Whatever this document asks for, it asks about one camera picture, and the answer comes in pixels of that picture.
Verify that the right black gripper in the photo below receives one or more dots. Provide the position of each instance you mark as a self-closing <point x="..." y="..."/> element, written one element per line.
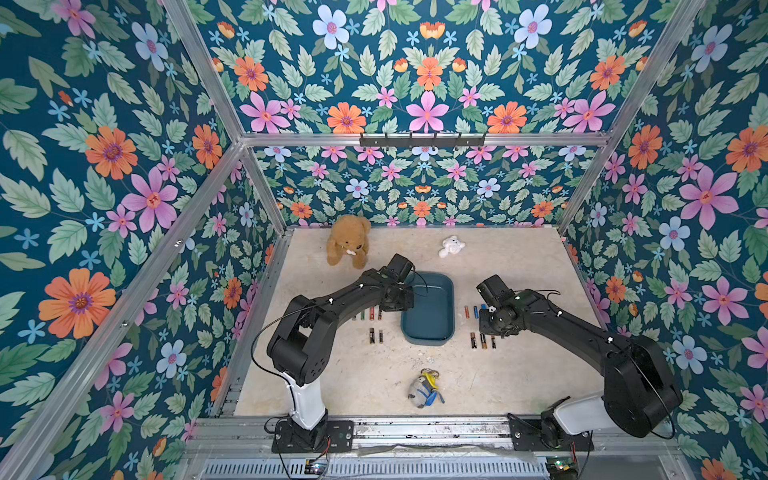
<point x="494" y="322"/>

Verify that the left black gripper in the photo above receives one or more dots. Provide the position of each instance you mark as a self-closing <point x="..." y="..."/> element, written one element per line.
<point x="408" y="302"/>

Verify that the teal plastic storage box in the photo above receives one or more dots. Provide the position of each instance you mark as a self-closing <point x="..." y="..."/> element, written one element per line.
<point x="431" y="320"/>

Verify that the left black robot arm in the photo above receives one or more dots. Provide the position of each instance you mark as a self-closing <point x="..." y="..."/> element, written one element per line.
<point x="301" y="346"/>

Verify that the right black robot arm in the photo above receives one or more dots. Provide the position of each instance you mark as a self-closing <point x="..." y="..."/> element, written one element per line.
<point x="639" y="389"/>

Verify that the small white plush bunny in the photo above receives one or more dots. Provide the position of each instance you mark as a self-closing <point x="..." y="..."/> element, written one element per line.
<point x="451" y="246"/>

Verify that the brown teddy bear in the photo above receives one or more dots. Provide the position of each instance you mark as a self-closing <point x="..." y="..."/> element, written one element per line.
<point x="349" y="237"/>

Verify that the grey plush toy keychain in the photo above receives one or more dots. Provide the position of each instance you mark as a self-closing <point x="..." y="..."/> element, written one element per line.
<point x="424" y="390"/>

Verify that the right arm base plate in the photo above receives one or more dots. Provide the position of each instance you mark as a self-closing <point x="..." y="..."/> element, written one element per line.
<point x="543" y="434"/>

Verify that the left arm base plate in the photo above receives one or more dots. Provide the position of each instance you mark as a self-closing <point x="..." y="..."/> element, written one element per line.
<point x="329" y="436"/>

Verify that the black wall hook rail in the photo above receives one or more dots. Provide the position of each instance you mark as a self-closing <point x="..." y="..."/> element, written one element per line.
<point x="403" y="141"/>

